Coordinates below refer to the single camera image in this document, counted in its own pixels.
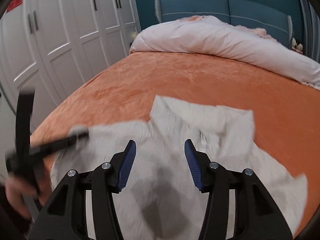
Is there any cream white quilted jacket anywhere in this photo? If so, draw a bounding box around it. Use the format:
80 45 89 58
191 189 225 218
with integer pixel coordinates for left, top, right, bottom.
51 95 308 239

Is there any person's left hand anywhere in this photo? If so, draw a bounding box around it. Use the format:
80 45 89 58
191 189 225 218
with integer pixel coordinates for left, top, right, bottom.
5 176 36 220

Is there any orange velvet bed cover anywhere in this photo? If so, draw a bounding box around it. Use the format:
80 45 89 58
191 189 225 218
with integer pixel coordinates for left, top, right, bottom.
31 53 319 230

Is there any white panelled wardrobe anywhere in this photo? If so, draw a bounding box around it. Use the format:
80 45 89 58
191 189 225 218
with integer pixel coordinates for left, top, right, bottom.
1 0 140 130

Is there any plush toy beside bed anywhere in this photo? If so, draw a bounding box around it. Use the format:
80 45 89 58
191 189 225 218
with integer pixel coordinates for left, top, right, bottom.
291 37 303 54

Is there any pale pink rolled duvet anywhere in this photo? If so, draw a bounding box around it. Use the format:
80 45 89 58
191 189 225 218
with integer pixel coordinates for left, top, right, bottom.
130 16 319 89

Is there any grey blue curtain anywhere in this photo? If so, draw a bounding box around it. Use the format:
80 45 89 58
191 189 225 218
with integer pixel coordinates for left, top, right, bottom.
299 0 320 62

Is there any teal upholstered headboard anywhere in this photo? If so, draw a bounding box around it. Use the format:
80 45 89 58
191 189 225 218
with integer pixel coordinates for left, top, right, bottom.
155 0 293 48

